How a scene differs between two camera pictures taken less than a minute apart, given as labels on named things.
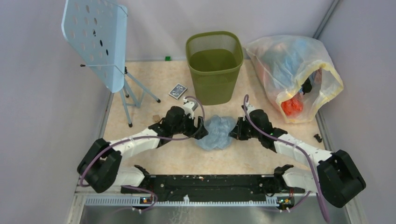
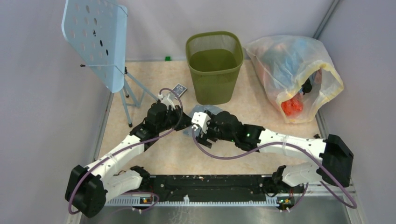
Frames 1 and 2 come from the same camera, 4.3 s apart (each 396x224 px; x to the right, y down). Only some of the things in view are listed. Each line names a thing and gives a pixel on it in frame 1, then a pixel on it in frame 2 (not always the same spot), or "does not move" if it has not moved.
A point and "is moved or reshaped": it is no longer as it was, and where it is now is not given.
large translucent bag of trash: (295, 74) does not move
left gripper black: (201, 132) -> (182, 122)
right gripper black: (237, 132) -> (207, 135)
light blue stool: (98, 30) does not move
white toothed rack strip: (186, 203) does not move
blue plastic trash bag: (218, 128) is moved or reshaped
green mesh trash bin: (214, 59) does not move
